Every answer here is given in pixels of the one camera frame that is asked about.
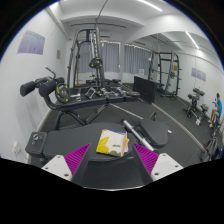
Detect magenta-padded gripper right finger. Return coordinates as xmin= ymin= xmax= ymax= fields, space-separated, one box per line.
xmin=131 ymin=142 xmax=184 ymax=185

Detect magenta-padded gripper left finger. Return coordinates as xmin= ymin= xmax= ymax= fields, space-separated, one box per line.
xmin=41 ymin=143 xmax=93 ymax=186

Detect black padded workout bench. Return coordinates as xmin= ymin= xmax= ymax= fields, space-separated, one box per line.
xmin=24 ymin=119 xmax=171 ymax=188

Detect silver barbell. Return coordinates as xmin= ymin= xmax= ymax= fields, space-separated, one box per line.
xmin=109 ymin=103 xmax=173 ymax=153

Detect metal key bunch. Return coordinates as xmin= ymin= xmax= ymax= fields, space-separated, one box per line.
xmin=31 ymin=132 xmax=44 ymax=145

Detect black roller-pad weight bench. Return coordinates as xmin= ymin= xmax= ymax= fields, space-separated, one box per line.
xmin=19 ymin=66 xmax=141 ymax=129

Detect black yellow-marked weight plate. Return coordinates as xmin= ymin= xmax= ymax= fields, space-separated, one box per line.
xmin=54 ymin=83 xmax=71 ymax=104

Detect black box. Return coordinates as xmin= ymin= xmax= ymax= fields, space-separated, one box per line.
xmin=133 ymin=75 xmax=158 ymax=104

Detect black yellow exercise machine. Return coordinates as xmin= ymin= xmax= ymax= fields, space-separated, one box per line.
xmin=182 ymin=87 xmax=209 ymax=125

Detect person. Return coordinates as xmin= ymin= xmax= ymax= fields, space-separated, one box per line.
xmin=208 ymin=92 xmax=224 ymax=128

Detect black power rack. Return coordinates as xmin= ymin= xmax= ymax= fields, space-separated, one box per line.
xmin=148 ymin=49 xmax=183 ymax=101

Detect small black yellow weight plate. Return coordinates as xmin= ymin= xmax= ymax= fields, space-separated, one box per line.
xmin=88 ymin=57 xmax=104 ymax=69

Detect purple poster pair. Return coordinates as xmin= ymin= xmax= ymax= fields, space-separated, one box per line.
xmin=190 ymin=67 xmax=208 ymax=83

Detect grey window curtain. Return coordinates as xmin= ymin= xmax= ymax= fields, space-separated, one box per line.
xmin=78 ymin=40 xmax=121 ymax=74
xmin=123 ymin=43 xmax=153 ymax=76

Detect white wall socket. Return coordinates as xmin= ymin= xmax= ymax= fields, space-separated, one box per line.
xmin=11 ymin=141 xmax=21 ymax=156

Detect chrome cable handles group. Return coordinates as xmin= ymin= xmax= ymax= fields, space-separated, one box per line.
xmin=74 ymin=85 xmax=141 ymax=101

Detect grey cable machine frame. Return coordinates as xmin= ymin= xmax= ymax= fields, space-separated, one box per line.
xmin=66 ymin=27 xmax=106 ymax=89

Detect purple wall poster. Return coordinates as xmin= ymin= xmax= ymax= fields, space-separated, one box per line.
xmin=17 ymin=29 xmax=46 ymax=56

